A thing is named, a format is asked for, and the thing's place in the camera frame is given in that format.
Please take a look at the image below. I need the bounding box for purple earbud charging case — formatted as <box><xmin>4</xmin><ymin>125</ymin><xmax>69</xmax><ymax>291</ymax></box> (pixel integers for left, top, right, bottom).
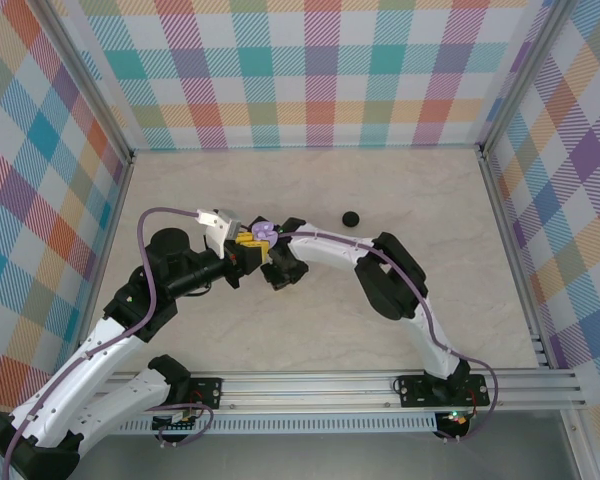
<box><xmin>251</xmin><ymin>218</ymin><xmax>281</xmax><ymax>247</ymax></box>

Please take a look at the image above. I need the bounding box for grey metal panel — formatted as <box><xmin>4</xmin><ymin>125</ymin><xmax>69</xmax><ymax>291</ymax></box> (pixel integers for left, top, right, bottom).
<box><xmin>69</xmin><ymin>433</ymin><xmax>581</xmax><ymax>480</ymax></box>

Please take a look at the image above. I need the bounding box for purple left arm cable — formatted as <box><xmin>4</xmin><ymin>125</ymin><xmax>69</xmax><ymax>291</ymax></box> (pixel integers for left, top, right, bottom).
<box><xmin>0</xmin><ymin>205</ymin><xmax>214</xmax><ymax>480</ymax></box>

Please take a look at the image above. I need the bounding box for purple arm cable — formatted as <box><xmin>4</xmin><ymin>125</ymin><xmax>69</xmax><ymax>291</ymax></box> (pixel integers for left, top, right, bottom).
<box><xmin>278</xmin><ymin>228</ymin><xmax>500</xmax><ymax>444</ymax></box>
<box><xmin>0</xmin><ymin>205</ymin><xmax>214</xmax><ymax>480</ymax></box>

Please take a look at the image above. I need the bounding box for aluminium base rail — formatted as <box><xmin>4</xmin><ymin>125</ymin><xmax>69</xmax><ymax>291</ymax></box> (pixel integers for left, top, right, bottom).
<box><xmin>92</xmin><ymin>368</ymin><xmax>587</xmax><ymax>414</ymax></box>

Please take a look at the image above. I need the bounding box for grey slotted cable duct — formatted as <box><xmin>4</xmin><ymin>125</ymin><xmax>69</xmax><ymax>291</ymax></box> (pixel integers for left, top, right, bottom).
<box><xmin>117</xmin><ymin>418</ymin><xmax>440</xmax><ymax>436</ymax></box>

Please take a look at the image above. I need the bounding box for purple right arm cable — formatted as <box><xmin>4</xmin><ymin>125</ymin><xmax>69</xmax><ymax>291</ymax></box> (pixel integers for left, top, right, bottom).
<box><xmin>278</xmin><ymin>228</ymin><xmax>500</xmax><ymax>444</ymax></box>

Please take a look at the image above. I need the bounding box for aluminium frame post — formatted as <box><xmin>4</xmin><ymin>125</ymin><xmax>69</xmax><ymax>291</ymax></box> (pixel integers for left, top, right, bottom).
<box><xmin>478</xmin><ymin>0</ymin><xmax>580</xmax><ymax>157</ymax></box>
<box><xmin>38</xmin><ymin>0</ymin><xmax>137</xmax><ymax>166</ymax></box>

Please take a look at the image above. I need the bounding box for aluminium side frame rail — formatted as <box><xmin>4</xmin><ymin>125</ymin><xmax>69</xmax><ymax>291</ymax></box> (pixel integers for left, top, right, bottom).
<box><xmin>478</xmin><ymin>148</ymin><xmax>552</xmax><ymax>370</ymax></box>

